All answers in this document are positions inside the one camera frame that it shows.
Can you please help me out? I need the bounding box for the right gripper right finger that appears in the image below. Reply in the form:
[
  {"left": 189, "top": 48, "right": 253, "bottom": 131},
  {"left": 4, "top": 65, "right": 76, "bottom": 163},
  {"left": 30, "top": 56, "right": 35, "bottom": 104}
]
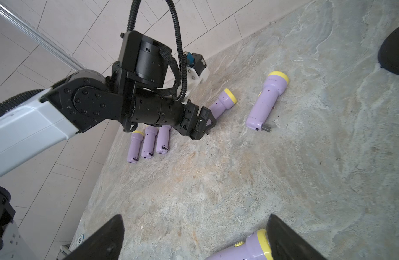
[{"left": 266, "top": 214, "right": 326, "bottom": 260}]

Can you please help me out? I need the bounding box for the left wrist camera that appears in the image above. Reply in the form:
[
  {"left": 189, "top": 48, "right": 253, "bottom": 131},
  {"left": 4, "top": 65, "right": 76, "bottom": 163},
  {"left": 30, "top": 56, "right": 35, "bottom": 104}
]
[{"left": 182, "top": 53, "right": 210, "bottom": 104}]

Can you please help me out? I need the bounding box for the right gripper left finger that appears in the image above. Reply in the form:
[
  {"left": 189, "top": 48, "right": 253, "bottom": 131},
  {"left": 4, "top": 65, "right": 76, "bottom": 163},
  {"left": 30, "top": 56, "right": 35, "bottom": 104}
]
[{"left": 65, "top": 214, "right": 125, "bottom": 260}]

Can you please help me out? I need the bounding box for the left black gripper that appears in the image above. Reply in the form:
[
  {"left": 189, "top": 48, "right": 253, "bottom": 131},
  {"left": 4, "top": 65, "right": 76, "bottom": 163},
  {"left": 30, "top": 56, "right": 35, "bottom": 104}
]
[{"left": 129, "top": 89, "right": 216, "bottom": 140}]

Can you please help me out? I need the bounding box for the white round floor sticker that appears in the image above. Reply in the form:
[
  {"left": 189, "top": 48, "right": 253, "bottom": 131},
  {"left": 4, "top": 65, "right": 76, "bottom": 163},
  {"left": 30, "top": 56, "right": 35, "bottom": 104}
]
[{"left": 77, "top": 234, "right": 85, "bottom": 245}]

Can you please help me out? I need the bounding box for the purple flashlight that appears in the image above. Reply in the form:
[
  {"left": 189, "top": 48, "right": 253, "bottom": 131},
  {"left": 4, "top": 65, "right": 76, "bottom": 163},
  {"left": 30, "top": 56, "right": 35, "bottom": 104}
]
[
  {"left": 156, "top": 125, "right": 171, "bottom": 154},
  {"left": 206, "top": 229, "right": 274, "bottom": 260},
  {"left": 209, "top": 88, "right": 237, "bottom": 119},
  {"left": 127, "top": 131, "right": 144, "bottom": 164},
  {"left": 246, "top": 71, "right": 289, "bottom": 132}
]

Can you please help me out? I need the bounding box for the purple flashlight horizontal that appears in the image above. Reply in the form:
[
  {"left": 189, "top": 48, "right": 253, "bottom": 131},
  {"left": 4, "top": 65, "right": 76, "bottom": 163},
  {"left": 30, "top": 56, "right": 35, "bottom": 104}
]
[{"left": 142, "top": 125, "right": 158, "bottom": 159}]

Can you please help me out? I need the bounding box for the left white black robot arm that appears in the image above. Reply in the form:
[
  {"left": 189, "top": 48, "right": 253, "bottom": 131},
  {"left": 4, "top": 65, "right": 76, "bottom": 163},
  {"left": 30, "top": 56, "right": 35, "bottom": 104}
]
[{"left": 0, "top": 1, "right": 216, "bottom": 177}]

